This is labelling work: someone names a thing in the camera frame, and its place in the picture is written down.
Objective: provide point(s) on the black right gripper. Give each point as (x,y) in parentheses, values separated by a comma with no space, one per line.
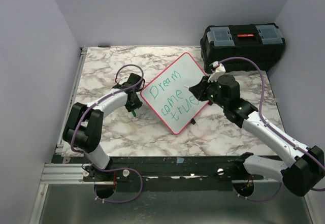
(198,91)

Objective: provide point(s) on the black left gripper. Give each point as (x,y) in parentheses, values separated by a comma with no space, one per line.
(136,105)

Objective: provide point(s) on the aluminium frame rail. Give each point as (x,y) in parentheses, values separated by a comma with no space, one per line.
(60,143)

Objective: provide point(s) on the black toolbox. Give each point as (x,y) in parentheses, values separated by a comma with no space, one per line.
(264,44)

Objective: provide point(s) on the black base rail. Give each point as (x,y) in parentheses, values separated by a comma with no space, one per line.
(163,173)

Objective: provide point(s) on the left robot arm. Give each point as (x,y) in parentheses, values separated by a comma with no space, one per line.
(83,128)

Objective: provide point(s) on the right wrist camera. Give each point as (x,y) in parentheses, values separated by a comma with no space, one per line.
(219,70)

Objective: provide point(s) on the pink framed whiteboard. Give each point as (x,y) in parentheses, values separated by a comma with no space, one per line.
(166,95)

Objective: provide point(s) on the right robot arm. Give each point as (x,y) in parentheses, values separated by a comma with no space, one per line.
(300,168)

